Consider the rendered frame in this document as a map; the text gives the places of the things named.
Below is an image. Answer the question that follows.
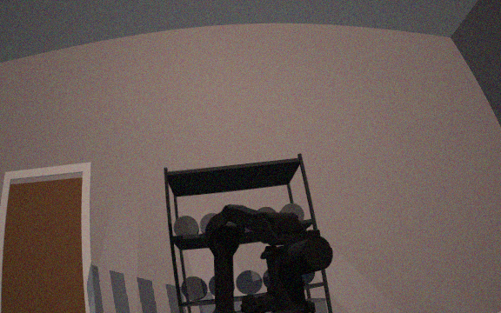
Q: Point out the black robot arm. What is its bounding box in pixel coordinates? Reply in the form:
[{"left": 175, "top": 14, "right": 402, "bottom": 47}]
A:
[{"left": 204, "top": 204, "right": 333, "bottom": 313}]

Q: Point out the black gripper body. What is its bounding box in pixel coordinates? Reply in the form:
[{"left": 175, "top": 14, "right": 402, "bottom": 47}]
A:
[{"left": 268, "top": 276, "right": 316, "bottom": 313}]

